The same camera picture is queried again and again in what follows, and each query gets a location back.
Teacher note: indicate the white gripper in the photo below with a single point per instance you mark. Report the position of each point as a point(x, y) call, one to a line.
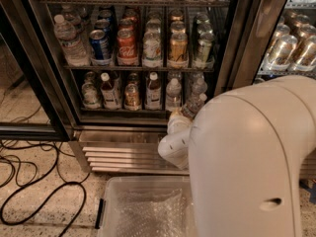
point(178, 123)

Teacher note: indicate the clear water bottle front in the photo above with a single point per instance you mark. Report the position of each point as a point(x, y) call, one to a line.
point(193, 104)

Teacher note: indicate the clear water bottle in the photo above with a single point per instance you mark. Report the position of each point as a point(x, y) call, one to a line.
point(173, 94)
point(193, 104)
point(199, 87)

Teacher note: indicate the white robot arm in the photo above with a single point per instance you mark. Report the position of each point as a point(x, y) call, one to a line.
point(246, 148)

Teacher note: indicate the clear water bottle behind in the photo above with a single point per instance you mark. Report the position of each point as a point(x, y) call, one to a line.
point(173, 94)

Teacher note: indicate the dark tea bottle white cap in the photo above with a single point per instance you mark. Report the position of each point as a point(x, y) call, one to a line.
point(153, 92)

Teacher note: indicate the clear water bottle right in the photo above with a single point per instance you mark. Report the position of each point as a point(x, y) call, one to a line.
point(199, 87)

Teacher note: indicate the brown tea bottle white cap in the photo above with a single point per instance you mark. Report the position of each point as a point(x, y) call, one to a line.
point(110, 92)

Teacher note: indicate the stainless steel fridge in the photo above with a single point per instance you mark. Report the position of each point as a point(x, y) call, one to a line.
point(127, 141)

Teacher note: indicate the gold can right fridge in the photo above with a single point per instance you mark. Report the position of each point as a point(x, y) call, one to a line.
point(278, 58)

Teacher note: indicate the large water bottle middle shelf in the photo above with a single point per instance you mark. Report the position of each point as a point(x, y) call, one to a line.
point(70, 41)

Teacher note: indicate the open glass fridge door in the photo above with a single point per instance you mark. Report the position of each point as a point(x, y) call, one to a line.
point(26, 112)

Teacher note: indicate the amber glass jar drink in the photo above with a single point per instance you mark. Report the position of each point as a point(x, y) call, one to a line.
point(132, 97)

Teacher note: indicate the orange gold soda can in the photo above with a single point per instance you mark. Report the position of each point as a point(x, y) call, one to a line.
point(177, 56)

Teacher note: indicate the green silver soda can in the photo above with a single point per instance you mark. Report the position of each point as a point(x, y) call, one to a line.
point(204, 47)

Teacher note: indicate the white green soda can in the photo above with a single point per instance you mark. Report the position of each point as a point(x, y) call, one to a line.
point(151, 55)

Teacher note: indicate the red coca cola can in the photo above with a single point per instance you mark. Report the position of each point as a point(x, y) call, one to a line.
point(127, 49)

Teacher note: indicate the glass jar drink left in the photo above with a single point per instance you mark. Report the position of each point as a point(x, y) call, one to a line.
point(91, 98)

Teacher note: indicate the clear plastic storage bin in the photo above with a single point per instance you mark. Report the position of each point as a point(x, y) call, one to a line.
point(107, 219)

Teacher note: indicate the blue pepsi can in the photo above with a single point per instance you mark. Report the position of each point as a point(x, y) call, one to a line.
point(101, 50)

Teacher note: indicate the bubble wrap sheet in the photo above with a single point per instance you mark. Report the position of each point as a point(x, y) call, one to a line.
point(151, 215)

